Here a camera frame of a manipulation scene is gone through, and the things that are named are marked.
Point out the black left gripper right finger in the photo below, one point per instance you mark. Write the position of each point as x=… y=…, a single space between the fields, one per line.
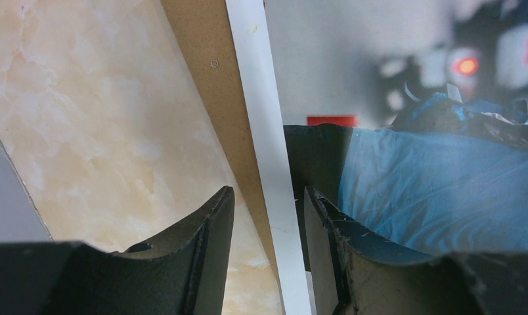
x=356 y=271

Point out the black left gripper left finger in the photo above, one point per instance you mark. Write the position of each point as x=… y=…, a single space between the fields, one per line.
x=181 y=270

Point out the printed street photo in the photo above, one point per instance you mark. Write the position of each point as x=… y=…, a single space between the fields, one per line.
x=410 y=117

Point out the brown backing board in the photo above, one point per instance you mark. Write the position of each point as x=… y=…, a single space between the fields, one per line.
x=203 y=32

